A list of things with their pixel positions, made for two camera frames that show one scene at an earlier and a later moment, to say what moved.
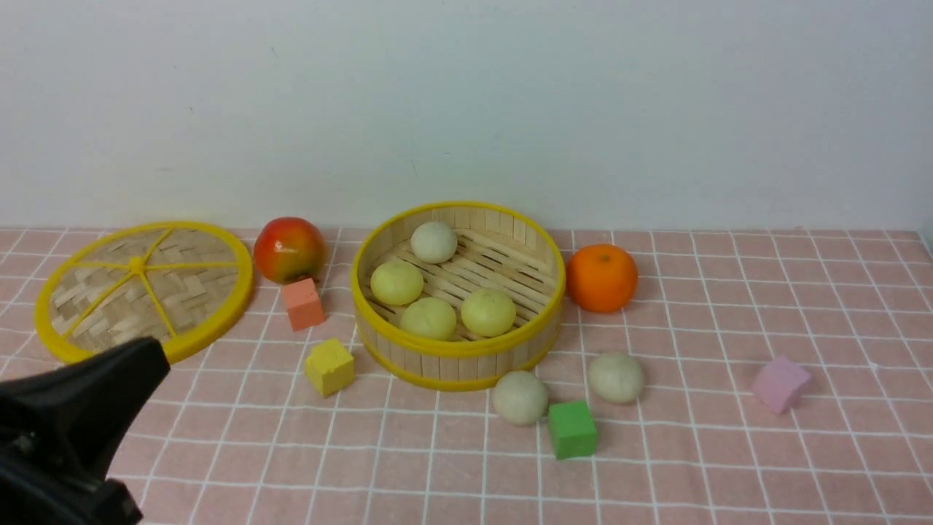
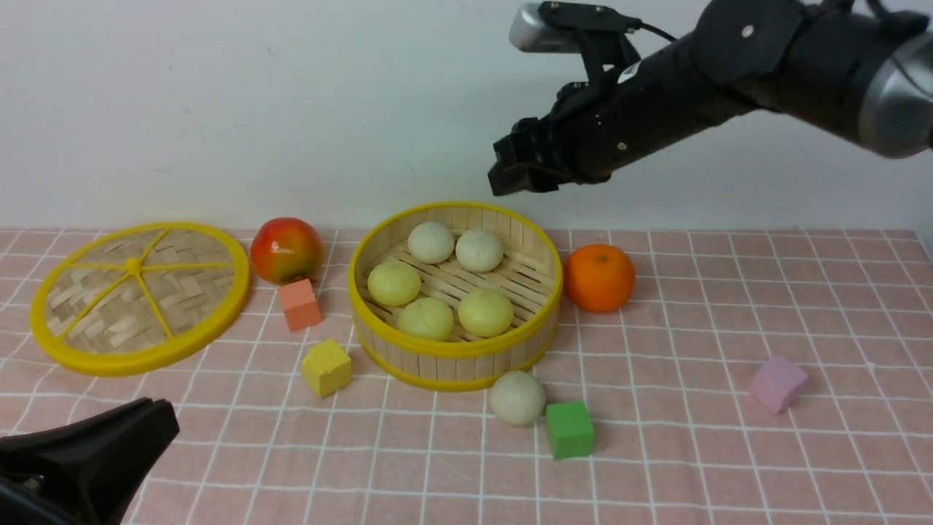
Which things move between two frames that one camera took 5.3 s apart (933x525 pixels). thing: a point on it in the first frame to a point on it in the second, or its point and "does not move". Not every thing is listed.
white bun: (434, 242) does not move
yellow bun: (488, 312) does not move
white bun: (520, 398) does not move
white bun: (616, 378) to (479, 251)
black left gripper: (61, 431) to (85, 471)
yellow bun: (396, 283) does not move
